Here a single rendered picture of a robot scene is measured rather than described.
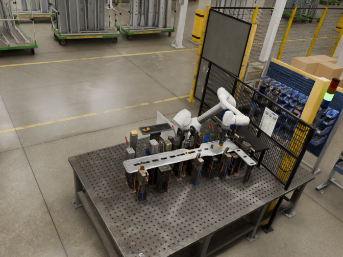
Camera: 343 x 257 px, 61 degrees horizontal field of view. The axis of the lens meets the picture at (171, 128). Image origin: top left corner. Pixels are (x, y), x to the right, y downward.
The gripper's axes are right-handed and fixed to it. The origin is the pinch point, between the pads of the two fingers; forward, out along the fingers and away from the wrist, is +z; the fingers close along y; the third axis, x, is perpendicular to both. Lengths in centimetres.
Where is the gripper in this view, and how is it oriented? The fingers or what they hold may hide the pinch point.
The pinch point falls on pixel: (221, 142)
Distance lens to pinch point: 345.1
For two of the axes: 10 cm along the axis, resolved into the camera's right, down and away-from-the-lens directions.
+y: -4.6, -5.3, 7.2
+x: -8.8, 1.5, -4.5
